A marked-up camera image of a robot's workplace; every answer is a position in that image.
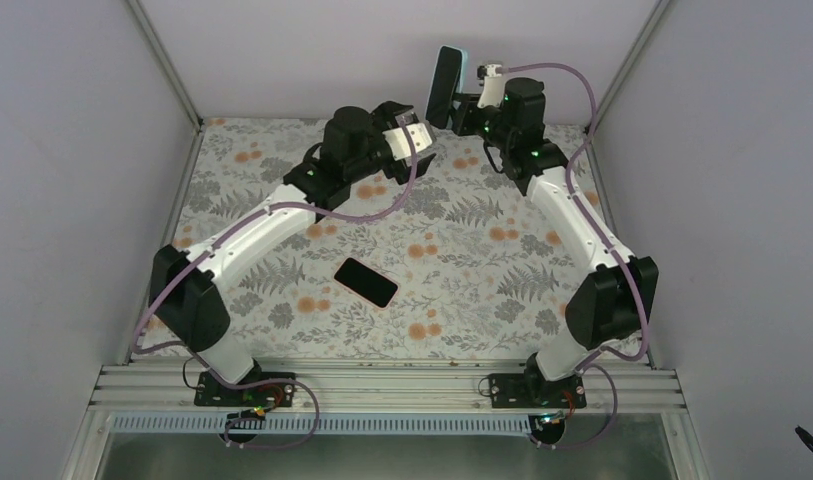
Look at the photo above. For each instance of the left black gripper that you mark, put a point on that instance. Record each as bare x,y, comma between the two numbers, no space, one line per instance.
382,116

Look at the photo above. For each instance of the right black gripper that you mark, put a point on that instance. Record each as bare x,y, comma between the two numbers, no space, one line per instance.
461,121

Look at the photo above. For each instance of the black smartphone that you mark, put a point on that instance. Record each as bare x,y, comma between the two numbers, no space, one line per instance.
444,86

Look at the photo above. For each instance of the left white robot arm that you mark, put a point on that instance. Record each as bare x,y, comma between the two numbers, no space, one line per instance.
188,285

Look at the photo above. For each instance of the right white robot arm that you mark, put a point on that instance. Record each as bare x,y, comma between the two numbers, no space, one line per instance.
615,297

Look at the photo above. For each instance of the phone in pink case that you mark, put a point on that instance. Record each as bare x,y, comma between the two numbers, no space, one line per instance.
366,282

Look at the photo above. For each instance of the floral patterned table mat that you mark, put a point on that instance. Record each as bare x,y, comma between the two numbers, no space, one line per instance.
481,272

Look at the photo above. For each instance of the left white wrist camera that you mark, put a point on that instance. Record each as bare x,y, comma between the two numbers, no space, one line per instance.
414,138

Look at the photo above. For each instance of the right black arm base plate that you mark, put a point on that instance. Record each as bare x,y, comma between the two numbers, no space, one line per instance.
525,391

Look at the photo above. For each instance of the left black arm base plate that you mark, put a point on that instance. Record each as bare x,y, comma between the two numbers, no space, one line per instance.
210,393

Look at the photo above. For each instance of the slotted grey cable duct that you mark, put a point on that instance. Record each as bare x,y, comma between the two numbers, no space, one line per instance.
514,425

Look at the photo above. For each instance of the aluminium mounting rail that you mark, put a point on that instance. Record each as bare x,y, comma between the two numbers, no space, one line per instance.
374,386

